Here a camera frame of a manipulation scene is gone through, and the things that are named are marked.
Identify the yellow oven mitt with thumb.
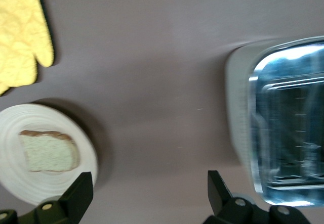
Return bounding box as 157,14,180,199
0,0,55,97

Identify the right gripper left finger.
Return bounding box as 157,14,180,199
0,171,94,224

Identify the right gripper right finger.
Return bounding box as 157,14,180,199
203,170,312,224

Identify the round wooden plate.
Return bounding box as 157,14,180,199
0,103,99,207

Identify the brown table cover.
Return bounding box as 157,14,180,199
0,0,324,224

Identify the chrome and beige toaster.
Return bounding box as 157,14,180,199
224,35,324,207

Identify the slice of toast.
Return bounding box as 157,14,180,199
19,129,82,173

